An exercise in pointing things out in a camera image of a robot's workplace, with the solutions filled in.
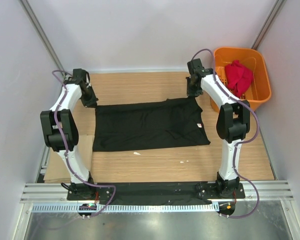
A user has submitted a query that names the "black t shirt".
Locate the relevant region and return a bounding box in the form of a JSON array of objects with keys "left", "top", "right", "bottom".
[{"left": 92, "top": 97, "right": 210, "bottom": 152}]

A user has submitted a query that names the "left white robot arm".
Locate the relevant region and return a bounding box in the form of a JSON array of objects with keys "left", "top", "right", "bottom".
[{"left": 40, "top": 68, "right": 98, "bottom": 201}]

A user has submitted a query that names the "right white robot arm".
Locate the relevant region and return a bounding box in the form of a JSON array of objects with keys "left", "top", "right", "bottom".
[{"left": 186, "top": 58, "right": 250, "bottom": 198}]

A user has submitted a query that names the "red t shirt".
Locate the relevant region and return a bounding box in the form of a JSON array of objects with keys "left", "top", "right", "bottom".
[{"left": 224, "top": 60, "right": 254, "bottom": 98}]

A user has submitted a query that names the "orange plastic basket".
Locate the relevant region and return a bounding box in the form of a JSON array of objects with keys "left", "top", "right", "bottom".
[{"left": 214, "top": 47, "right": 272, "bottom": 111}]

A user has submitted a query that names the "brown cardboard sheet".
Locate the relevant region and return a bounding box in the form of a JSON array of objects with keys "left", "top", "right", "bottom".
[{"left": 43, "top": 135, "right": 95, "bottom": 184}]

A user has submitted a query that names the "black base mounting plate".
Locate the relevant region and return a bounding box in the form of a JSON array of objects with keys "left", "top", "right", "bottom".
[{"left": 61, "top": 181, "right": 246, "bottom": 205}]

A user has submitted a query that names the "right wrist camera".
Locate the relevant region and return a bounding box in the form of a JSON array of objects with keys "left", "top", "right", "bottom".
[{"left": 187, "top": 58, "right": 205, "bottom": 75}]

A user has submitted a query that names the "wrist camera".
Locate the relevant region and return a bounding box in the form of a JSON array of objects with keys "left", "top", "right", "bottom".
[
  {"left": 187, "top": 58, "right": 205, "bottom": 75},
  {"left": 72, "top": 68, "right": 90, "bottom": 84}
]

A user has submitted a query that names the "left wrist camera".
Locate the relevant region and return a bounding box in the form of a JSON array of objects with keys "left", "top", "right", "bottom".
[{"left": 72, "top": 68, "right": 90, "bottom": 84}]

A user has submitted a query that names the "aluminium front frame rail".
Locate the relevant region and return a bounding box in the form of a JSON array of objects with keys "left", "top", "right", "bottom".
[{"left": 19, "top": 180, "right": 294, "bottom": 203}]

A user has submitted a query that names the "left aluminium corner post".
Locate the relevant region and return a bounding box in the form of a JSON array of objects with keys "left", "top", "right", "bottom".
[{"left": 18, "top": 0, "right": 65, "bottom": 71}]

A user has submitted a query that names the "aluminium corner post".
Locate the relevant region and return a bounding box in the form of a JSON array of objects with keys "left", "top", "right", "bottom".
[
  {"left": 18, "top": 0, "right": 65, "bottom": 71},
  {"left": 251, "top": 0, "right": 287, "bottom": 51}
]

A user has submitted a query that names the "right aluminium corner post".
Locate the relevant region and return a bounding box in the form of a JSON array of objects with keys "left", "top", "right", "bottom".
[{"left": 251, "top": 0, "right": 287, "bottom": 51}]

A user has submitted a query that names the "white slotted cable duct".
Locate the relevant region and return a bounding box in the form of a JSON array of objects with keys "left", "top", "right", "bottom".
[{"left": 32, "top": 202, "right": 219, "bottom": 214}]

